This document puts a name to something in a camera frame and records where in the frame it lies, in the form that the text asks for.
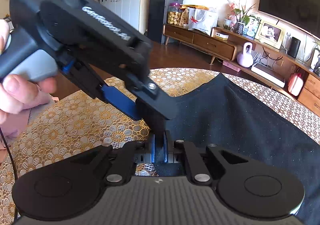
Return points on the black mini fridge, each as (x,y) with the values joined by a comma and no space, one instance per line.
(165,14)

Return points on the figurine picture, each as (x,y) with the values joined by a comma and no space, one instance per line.
(252,28)

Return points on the patterned vase green plant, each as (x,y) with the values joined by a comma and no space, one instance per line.
(317,66)

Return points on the purple kettlebell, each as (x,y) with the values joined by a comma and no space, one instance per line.
(245,56)

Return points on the wooden TV stand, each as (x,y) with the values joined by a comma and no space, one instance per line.
(212,44)

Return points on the cookie jar pink lid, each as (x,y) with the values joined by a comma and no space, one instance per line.
(174,14)

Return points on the white shopping bag red print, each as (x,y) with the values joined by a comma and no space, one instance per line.
(202,21)

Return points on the grey white wall cabinet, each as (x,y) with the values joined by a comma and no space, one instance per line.
(130,7)

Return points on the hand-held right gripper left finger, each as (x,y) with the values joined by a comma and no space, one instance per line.
(151,147)

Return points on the white flat set-top box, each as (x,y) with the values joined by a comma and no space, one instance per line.
(267,74)

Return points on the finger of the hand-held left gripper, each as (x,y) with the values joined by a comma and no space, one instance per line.
(120,102)
(155,107)

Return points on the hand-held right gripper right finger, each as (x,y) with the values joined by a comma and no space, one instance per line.
(167,144)

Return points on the black speaker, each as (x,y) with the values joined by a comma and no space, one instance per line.
(294,47)

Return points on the black garment white lettering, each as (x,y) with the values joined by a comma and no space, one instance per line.
(237,119)

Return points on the yellow bag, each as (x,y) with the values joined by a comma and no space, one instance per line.
(192,6)

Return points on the patterned vase with orchid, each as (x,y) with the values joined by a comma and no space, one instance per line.
(239,27)

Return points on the cream photo frame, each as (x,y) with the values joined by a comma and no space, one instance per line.
(271,34)

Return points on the snack bag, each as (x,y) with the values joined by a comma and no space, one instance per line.
(184,16)

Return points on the pink flat box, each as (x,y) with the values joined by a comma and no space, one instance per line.
(231,66)

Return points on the pink carrying case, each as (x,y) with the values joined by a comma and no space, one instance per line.
(296,83)

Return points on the small glass teapot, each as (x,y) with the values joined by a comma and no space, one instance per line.
(228,24)

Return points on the small white yellow box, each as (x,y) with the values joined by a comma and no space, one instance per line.
(220,36)

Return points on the person's left hand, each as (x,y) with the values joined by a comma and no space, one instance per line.
(17,92)

